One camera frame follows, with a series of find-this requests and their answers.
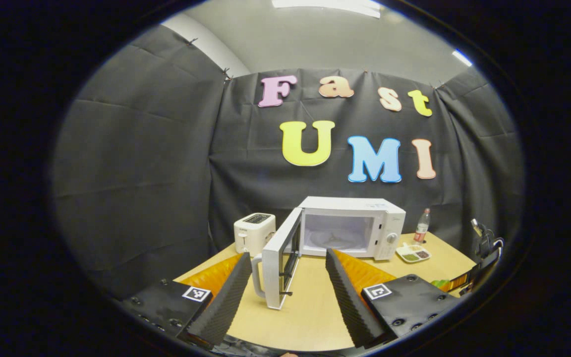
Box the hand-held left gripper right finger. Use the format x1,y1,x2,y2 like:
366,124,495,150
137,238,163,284
325,248,462,349

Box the white toaster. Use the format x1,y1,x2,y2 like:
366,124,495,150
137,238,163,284
233,213,277,257

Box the white microwave oven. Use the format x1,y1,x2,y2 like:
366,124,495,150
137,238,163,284
251,196,407,310

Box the clear bottle with red label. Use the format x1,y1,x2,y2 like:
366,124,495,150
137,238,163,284
414,208,431,243

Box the black backdrop cloth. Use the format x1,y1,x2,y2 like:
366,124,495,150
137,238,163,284
53,25,524,298

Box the white divided dish of beans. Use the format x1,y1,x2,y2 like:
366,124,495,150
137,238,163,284
396,243,432,263

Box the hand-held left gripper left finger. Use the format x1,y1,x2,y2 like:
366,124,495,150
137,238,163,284
122,252,252,347

